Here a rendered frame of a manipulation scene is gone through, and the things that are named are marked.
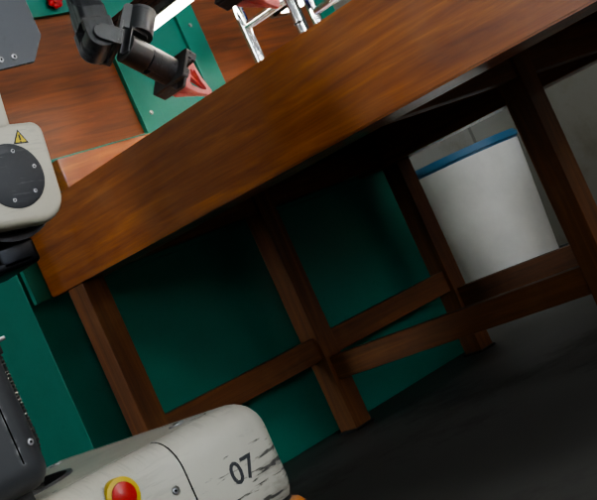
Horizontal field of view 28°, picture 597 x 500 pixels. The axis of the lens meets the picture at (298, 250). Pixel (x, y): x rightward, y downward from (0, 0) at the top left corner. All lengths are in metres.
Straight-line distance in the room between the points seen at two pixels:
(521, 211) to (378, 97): 2.51
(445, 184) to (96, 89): 1.74
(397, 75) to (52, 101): 1.19
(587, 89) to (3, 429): 3.43
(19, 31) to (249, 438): 0.74
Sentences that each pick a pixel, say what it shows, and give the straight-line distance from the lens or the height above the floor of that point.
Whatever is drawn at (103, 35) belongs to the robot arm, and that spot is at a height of 0.96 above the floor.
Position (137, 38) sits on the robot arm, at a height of 0.94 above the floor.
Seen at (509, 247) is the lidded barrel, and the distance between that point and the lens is 4.36.
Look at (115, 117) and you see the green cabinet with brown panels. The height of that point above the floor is 0.93.
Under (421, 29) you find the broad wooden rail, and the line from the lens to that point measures 1.84.
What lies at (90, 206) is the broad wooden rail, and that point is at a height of 0.71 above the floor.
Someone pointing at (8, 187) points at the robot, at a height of 0.71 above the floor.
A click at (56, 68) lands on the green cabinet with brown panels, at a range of 2.93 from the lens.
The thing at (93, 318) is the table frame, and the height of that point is 0.50.
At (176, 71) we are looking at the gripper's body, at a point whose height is 0.86.
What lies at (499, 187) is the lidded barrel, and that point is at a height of 0.40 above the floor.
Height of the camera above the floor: 0.41
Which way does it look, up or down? 1 degrees up
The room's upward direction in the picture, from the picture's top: 24 degrees counter-clockwise
